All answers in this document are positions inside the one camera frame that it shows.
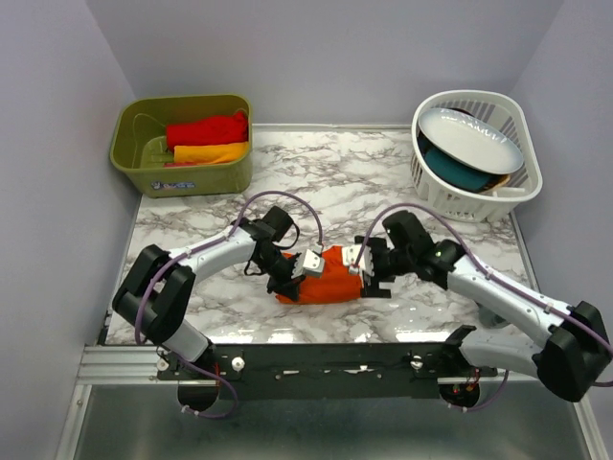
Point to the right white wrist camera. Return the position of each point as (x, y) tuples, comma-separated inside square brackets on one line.
[(357, 259)]

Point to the orange t shirt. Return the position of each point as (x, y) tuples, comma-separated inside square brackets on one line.
[(336, 285)]

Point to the grey white mug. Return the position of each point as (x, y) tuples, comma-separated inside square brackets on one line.
[(491, 320)]

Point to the olive green plastic bin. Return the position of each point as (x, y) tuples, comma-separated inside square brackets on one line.
[(139, 147)]

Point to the white plastic basket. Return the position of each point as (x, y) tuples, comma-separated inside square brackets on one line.
[(502, 113)]

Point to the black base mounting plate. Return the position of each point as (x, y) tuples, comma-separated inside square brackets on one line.
[(249, 372)]

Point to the yellow rolled t shirt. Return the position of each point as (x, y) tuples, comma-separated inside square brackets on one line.
[(209, 155)]

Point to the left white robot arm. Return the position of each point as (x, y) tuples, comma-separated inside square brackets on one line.
[(254, 242)]

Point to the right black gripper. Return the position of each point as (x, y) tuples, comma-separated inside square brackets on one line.
[(372, 282)]

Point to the teal bowl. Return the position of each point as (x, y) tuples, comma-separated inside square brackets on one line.
[(455, 173)]

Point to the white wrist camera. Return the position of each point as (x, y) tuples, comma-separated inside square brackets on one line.
[(309, 264), (357, 259)]

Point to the aluminium rail frame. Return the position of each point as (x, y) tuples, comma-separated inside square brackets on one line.
[(341, 179)]

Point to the white oval plate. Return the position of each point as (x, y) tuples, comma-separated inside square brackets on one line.
[(470, 141)]

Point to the red rolled t shirt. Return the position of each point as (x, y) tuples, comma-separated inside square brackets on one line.
[(214, 130)]

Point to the brown wooden dish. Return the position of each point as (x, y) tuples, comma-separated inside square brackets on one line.
[(497, 182)]

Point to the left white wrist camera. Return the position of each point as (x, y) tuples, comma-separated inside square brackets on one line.
[(309, 264)]

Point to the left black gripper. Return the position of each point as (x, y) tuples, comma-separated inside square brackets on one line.
[(288, 287)]

